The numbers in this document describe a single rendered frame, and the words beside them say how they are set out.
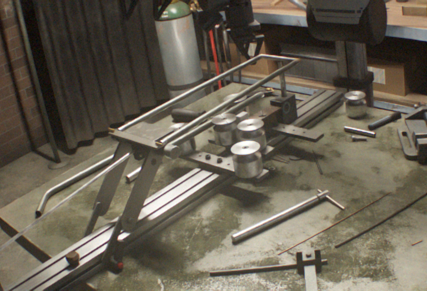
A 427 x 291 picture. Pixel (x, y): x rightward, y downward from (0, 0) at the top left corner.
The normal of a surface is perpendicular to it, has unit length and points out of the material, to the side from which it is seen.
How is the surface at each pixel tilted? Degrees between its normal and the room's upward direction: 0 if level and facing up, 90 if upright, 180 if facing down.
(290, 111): 90
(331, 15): 90
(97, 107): 89
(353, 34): 112
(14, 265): 0
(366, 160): 0
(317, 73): 90
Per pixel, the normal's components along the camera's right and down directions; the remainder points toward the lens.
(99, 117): -0.11, 0.44
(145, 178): 0.72, 0.20
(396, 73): -0.71, 0.41
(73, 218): -0.15, -0.89
